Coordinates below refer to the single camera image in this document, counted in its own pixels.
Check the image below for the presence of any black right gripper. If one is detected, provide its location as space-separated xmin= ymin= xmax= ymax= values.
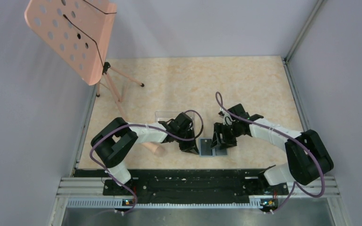
xmin=211 ymin=121 xmax=242 ymax=150

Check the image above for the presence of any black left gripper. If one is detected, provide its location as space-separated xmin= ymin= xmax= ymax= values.
xmin=175 ymin=128 xmax=199 ymax=155

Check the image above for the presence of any clear plastic box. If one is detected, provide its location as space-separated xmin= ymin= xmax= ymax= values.
xmin=155 ymin=111 xmax=196 ymax=125

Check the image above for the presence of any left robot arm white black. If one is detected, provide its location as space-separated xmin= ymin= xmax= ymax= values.
xmin=90 ymin=112 xmax=199 ymax=195

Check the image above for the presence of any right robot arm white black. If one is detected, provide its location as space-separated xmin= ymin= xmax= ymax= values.
xmin=211 ymin=104 xmax=334 ymax=194

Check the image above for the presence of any pink wooden cylinder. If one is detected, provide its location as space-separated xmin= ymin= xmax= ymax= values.
xmin=142 ymin=142 xmax=166 ymax=157

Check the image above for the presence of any pink perforated music stand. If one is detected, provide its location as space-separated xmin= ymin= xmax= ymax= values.
xmin=24 ymin=0 xmax=145 ymax=121

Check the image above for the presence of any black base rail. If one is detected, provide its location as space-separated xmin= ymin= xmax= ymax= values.
xmin=103 ymin=169 xmax=290 ymax=204

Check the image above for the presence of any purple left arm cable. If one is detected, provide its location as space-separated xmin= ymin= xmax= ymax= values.
xmin=89 ymin=110 xmax=204 ymax=207

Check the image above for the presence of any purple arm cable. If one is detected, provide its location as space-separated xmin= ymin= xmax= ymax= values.
xmin=215 ymin=91 xmax=327 ymax=213
xmin=89 ymin=110 xmax=204 ymax=207

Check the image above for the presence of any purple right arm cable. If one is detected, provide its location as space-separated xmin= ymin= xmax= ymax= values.
xmin=215 ymin=91 xmax=327 ymax=213

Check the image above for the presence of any aluminium frame rail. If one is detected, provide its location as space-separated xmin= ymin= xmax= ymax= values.
xmin=49 ymin=172 xmax=349 ymax=226

